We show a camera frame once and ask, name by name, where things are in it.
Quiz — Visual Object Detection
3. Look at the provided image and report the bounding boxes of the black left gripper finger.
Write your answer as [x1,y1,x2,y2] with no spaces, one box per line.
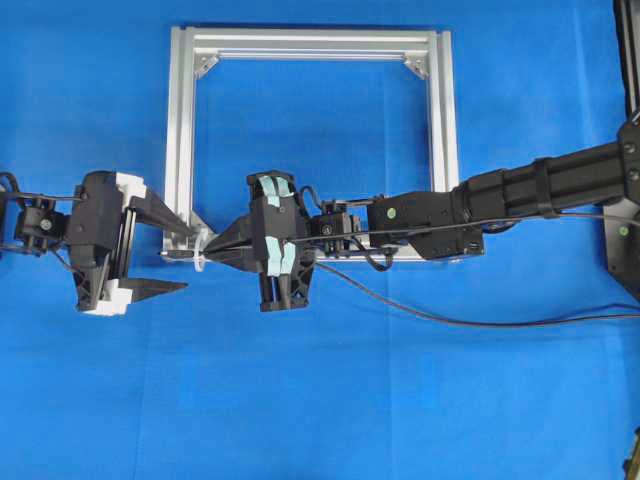
[128,189,194,236]
[121,278,188,305]

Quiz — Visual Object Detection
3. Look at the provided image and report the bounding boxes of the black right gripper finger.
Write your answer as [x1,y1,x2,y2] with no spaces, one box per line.
[205,248,258,273]
[205,214,253,252]

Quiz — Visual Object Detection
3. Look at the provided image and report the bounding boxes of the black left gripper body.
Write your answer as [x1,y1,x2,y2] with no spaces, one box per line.
[64,171,147,316]

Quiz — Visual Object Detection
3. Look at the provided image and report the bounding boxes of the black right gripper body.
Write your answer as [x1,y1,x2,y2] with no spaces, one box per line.
[247,171,315,311]

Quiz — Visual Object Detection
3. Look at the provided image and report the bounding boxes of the black wire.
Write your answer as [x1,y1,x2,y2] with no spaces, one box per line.
[158,209,640,327]

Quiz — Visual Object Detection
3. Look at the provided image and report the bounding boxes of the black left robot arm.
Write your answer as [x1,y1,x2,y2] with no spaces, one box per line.
[1,171,192,316]

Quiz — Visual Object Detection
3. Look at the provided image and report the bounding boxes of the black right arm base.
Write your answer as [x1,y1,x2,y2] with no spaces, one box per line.
[602,0,640,301]

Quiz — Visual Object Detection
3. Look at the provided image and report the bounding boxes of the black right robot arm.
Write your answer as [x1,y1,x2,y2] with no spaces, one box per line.
[203,134,639,312]

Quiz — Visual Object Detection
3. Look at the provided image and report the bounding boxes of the blue table cloth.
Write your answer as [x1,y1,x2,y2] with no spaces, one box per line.
[1,1,639,479]

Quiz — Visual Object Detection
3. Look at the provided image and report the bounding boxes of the white string loop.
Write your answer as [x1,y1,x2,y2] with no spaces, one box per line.
[191,228,211,274]

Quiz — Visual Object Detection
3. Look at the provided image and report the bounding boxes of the silver aluminium extrusion frame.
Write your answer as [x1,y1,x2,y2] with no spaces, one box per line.
[163,26,459,250]

